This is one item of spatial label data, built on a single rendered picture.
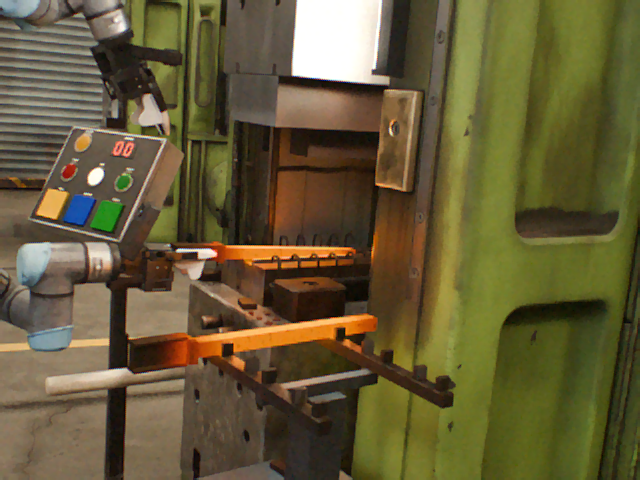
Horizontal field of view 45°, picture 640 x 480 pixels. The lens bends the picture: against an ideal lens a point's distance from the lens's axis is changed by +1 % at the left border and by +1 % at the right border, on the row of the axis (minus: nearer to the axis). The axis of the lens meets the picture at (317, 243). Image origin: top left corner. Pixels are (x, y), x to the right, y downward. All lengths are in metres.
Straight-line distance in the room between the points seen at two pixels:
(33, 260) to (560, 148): 0.94
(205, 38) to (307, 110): 4.76
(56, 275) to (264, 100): 0.51
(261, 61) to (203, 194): 4.83
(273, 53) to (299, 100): 0.10
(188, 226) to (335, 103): 4.88
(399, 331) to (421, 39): 0.51
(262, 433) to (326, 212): 0.64
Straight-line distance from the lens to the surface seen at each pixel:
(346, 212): 1.92
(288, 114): 1.51
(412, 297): 1.38
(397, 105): 1.37
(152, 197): 1.93
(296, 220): 1.85
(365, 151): 1.66
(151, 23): 6.37
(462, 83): 1.29
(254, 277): 1.57
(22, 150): 9.36
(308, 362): 1.47
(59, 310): 1.45
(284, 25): 1.49
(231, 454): 1.61
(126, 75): 1.57
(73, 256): 1.44
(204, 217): 6.38
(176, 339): 1.13
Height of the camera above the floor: 1.34
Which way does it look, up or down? 11 degrees down
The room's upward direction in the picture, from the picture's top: 5 degrees clockwise
